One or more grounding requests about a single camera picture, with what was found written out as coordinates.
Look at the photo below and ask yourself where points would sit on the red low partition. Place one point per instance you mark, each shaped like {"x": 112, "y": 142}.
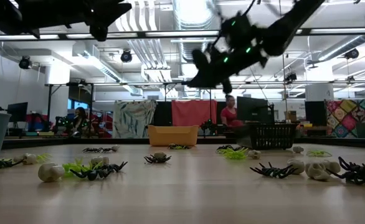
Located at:
{"x": 37, "y": 118}

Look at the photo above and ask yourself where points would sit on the black background rig frame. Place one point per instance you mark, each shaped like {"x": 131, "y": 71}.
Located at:
{"x": 49, "y": 105}

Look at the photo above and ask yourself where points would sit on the yellow plastic bin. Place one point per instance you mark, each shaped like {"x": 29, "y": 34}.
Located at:
{"x": 173, "y": 135}

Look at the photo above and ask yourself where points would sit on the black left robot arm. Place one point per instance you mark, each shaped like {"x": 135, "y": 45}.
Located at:
{"x": 14, "y": 15}

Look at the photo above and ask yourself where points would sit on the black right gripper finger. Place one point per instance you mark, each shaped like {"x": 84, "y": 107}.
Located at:
{"x": 209, "y": 83}
{"x": 209, "y": 74}

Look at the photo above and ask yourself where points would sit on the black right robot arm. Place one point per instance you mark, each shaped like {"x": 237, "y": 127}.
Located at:
{"x": 288, "y": 25}

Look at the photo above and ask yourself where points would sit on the black spider pile centre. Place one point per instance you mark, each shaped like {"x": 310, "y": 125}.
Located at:
{"x": 173, "y": 146}

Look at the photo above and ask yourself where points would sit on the colourful patchwork quilt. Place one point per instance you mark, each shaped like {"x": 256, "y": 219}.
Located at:
{"x": 353, "y": 118}

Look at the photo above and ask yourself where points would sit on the person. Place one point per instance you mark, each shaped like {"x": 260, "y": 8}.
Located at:
{"x": 79, "y": 119}
{"x": 230, "y": 115}

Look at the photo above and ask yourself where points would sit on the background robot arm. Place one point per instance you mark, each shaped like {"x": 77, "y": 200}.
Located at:
{"x": 62, "y": 123}
{"x": 208, "y": 126}

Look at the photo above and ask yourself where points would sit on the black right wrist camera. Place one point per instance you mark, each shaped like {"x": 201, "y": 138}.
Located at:
{"x": 199, "y": 58}

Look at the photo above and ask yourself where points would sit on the silver ventilation duct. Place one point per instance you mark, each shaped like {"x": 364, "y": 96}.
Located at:
{"x": 193, "y": 31}

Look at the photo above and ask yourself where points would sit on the black ceiling spotlight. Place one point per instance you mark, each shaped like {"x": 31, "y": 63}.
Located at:
{"x": 352, "y": 53}
{"x": 126, "y": 56}
{"x": 291, "y": 76}
{"x": 25, "y": 62}

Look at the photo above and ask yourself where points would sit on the cream plastic skull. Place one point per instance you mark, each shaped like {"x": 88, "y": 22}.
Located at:
{"x": 115, "y": 148}
{"x": 298, "y": 149}
{"x": 332, "y": 166}
{"x": 254, "y": 154}
{"x": 30, "y": 159}
{"x": 50, "y": 172}
{"x": 160, "y": 154}
{"x": 317, "y": 171}
{"x": 100, "y": 160}
{"x": 297, "y": 166}

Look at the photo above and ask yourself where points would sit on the red hanging cloth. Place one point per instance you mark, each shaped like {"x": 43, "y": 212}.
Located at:
{"x": 195, "y": 112}

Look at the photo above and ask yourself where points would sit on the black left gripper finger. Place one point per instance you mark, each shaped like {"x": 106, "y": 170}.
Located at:
{"x": 117, "y": 6}
{"x": 114, "y": 17}

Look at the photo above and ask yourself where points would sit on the black overhead crossbar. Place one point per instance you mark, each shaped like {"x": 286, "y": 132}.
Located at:
{"x": 141, "y": 34}

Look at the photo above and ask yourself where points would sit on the black computer monitor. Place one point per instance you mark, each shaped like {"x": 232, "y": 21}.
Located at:
{"x": 314, "y": 112}
{"x": 17, "y": 111}
{"x": 252, "y": 109}

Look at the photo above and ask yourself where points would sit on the black mesh basket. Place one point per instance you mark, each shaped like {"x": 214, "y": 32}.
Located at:
{"x": 269, "y": 137}

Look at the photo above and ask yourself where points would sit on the thin vertical pole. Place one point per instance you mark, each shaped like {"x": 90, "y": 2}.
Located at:
{"x": 282, "y": 77}

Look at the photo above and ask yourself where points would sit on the brown cardboard box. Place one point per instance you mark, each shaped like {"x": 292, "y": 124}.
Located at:
{"x": 291, "y": 115}

